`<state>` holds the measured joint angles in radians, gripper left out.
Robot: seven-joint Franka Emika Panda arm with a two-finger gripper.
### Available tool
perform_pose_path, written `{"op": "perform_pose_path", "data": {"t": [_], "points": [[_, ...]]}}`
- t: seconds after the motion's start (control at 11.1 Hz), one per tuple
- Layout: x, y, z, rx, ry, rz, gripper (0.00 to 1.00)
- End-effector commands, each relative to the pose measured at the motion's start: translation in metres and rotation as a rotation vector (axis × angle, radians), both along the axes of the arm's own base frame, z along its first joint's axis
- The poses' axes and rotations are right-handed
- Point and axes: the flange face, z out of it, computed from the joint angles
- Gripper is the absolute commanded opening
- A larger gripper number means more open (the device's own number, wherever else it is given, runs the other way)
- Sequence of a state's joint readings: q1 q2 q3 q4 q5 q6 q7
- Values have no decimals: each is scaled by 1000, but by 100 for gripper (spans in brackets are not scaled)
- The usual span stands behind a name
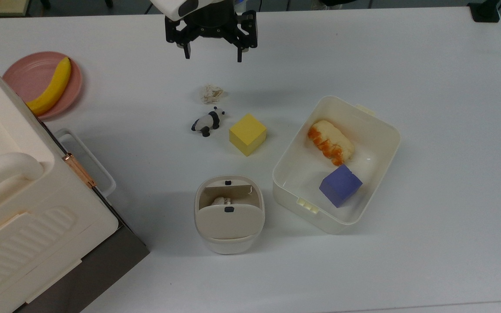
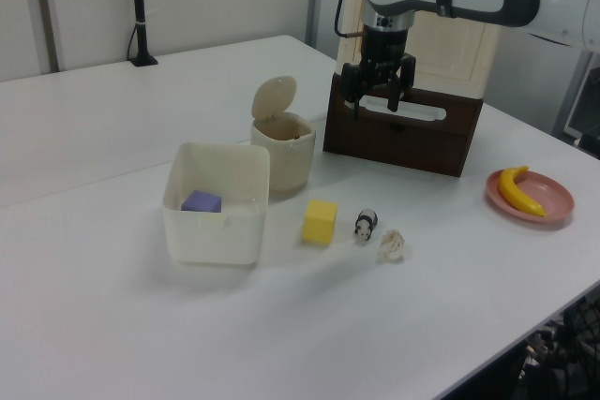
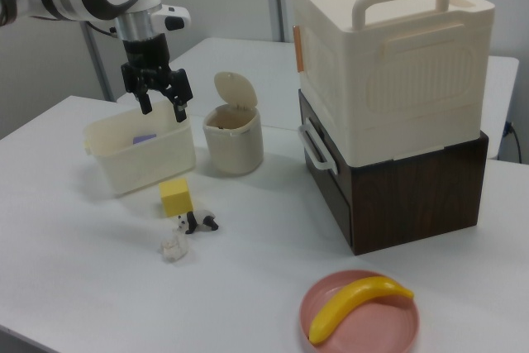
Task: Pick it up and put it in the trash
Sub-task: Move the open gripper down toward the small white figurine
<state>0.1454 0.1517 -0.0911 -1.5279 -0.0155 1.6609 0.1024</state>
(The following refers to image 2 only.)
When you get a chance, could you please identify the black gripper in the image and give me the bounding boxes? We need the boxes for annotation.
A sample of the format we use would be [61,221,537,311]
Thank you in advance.
[339,12,417,122]

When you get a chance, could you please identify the crumpled paper ball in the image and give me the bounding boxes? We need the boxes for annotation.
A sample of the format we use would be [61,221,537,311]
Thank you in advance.
[376,229,408,264]

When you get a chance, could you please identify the white square plastic bin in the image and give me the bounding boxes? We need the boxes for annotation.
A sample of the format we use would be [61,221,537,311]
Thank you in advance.
[160,141,272,267]

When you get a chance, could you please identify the pink plate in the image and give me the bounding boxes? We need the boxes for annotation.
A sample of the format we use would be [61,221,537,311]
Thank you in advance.
[485,169,577,230]

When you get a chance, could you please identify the black pole stand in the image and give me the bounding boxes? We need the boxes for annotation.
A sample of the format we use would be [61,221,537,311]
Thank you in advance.
[127,0,159,67]

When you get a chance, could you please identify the yellow foam block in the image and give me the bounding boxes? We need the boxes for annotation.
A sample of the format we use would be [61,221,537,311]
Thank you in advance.
[301,199,339,247]

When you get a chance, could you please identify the purple foam block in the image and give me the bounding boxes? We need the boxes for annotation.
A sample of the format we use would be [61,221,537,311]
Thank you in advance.
[180,189,223,214]

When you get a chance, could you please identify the yellow banana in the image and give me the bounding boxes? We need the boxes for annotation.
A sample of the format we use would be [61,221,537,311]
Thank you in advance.
[497,165,548,219]

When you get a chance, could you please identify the beige trash can with lid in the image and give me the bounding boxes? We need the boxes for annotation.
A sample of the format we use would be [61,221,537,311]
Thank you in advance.
[249,75,318,193]

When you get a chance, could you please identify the small panda toy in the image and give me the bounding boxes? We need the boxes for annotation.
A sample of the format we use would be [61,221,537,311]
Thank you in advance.
[352,208,380,244]

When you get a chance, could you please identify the dark brown wooden drawer box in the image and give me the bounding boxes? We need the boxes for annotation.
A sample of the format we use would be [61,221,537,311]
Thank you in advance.
[322,72,485,179]

